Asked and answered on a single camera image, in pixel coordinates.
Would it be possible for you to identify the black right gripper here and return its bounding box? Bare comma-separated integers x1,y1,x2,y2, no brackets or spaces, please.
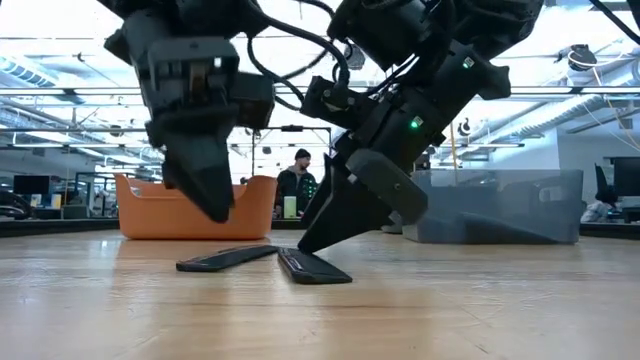
297,42,484,255

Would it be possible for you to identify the yellow hanging rope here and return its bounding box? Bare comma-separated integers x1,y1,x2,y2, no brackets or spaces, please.
448,122,460,174

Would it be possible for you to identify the black right camera cable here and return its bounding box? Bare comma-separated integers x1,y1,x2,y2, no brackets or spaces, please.
243,0,352,96

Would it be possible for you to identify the orange plastic bin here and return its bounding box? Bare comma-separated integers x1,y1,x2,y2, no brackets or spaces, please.
113,173,278,242

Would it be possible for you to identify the black camera cable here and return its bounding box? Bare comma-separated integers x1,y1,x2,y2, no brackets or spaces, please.
246,34,331,112
243,0,352,96

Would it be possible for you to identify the black left camera cable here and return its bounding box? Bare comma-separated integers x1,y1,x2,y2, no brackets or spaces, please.
246,34,331,112

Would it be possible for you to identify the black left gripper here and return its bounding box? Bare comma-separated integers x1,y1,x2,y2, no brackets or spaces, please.
103,8,242,224

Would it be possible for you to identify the large black cable reel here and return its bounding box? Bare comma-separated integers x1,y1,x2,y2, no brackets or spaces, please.
344,43,368,72
556,43,599,73

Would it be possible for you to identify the black monitor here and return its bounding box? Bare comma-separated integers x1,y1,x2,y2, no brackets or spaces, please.
612,156,640,197
12,174,51,196

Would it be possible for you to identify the black station frame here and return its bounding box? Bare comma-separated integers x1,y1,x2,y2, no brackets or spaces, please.
250,125,333,179

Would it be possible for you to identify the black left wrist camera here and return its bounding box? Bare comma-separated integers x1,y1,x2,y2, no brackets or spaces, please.
229,72,277,130

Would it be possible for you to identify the person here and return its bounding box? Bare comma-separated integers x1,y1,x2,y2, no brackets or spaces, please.
274,148,320,219
579,188,620,224

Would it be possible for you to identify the grey translucent plastic bin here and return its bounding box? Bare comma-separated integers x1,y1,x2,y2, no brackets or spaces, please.
401,168,586,246

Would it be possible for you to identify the black table edge frame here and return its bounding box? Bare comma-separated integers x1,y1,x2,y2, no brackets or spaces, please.
0,218,640,240

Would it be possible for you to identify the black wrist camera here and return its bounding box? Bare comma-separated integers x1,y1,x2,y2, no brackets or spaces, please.
229,72,277,130
299,74,384,132

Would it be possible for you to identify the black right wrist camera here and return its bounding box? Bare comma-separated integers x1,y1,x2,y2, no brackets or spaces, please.
299,74,384,132

